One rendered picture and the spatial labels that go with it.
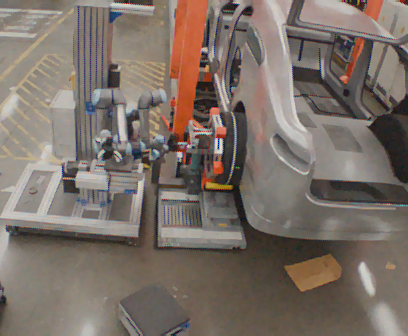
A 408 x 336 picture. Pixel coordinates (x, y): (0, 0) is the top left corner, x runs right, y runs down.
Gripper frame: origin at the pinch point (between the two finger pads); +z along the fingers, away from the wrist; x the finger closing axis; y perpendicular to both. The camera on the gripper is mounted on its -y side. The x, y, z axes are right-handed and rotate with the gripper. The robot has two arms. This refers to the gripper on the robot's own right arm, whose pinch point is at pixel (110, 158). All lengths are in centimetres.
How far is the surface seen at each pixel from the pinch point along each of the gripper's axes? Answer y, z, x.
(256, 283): 106, 26, -138
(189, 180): 78, -86, -99
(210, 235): 102, -32, -112
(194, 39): -57, -109, -74
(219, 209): 85, -51, -122
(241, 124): -8, -52, -114
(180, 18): -34, -298, -116
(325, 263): 94, 20, -215
